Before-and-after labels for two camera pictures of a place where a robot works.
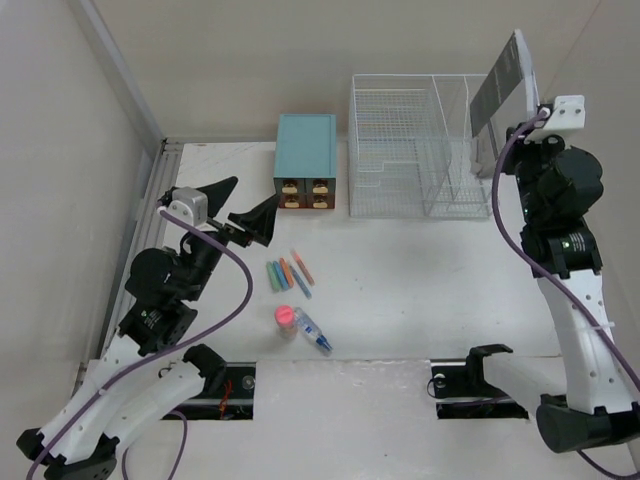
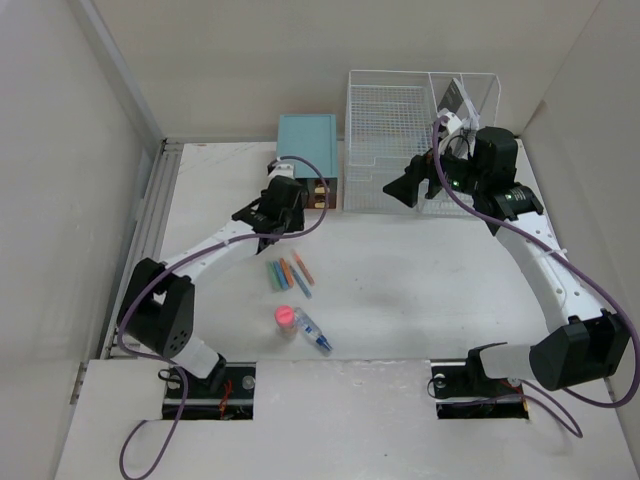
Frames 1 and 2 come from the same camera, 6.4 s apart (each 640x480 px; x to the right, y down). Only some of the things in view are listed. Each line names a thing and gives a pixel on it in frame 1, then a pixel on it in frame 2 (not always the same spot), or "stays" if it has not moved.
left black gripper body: [202, 253] to [292, 222]
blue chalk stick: [283, 283] stays
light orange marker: [302, 267] stays
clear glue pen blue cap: [309, 326] stays
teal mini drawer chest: [305, 167] stays
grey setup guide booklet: [507, 99] to [454, 97]
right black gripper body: [528, 158] to [461, 176]
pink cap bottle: [284, 316] stays
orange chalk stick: [289, 277] stays
